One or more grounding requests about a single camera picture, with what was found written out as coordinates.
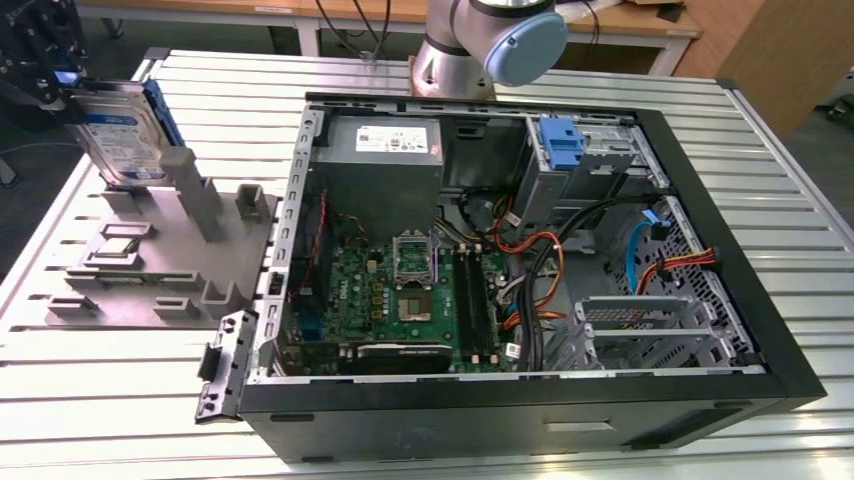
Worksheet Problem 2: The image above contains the hard disk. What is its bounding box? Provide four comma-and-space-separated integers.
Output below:
57, 71, 190, 190

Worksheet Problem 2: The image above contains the blue data wire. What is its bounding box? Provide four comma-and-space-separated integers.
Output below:
625, 208, 673, 297

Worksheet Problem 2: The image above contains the orange yellow power wire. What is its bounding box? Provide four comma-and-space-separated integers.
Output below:
636, 246, 721, 297

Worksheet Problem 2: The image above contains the grey metal disk bay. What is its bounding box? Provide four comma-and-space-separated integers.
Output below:
572, 293, 740, 372

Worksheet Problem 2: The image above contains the silver CPU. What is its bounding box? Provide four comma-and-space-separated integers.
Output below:
93, 237, 143, 260

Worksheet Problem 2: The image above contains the grey parts rack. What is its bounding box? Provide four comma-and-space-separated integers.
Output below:
42, 148, 287, 332

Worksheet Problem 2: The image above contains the green RAM stick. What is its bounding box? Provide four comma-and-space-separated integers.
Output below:
93, 272, 169, 291

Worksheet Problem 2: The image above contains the grey power supply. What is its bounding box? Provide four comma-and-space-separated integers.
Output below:
311, 113, 449, 239

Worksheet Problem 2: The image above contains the grey expansion card retainer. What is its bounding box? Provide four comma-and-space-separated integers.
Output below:
193, 308, 262, 426

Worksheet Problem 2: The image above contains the metal socket cover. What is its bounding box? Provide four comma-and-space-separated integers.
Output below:
391, 227, 441, 292

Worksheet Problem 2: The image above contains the green motherboard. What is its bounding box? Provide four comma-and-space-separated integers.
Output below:
283, 232, 533, 377

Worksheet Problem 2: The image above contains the metal locking lever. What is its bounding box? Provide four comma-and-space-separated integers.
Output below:
430, 233, 445, 294

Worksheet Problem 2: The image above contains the CPU socket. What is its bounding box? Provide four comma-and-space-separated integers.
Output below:
397, 292, 440, 326

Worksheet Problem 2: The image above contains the blue plastic drive latch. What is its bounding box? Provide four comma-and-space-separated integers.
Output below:
537, 116, 589, 172

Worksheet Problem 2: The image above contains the black RAM slot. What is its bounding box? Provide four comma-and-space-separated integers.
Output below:
469, 242, 504, 365
452, 242, 485, 365

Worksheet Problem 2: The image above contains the black graphics card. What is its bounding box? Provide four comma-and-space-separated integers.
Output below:
335, 341, 457, 376

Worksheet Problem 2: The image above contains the grey metal drive cage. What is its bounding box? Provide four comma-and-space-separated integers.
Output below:
514, 113, 672, 234

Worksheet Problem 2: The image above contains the black PC case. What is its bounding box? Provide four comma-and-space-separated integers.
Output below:
193, 89, 829, 465

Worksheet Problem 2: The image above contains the black chair base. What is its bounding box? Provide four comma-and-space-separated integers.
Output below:
825, 92, 854, 122

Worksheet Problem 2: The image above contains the long white frame desk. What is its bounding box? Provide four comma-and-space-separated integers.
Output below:
77, 0, 436, 59

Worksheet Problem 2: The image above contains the thin red wire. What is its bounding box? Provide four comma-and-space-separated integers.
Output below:
298, 188, 331, 297

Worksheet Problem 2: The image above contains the orange wire bundle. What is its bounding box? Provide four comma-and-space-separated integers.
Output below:
492, 192, 573, 334

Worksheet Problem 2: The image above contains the black cable bundle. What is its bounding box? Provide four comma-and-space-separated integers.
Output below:
514, 192, 662, 374

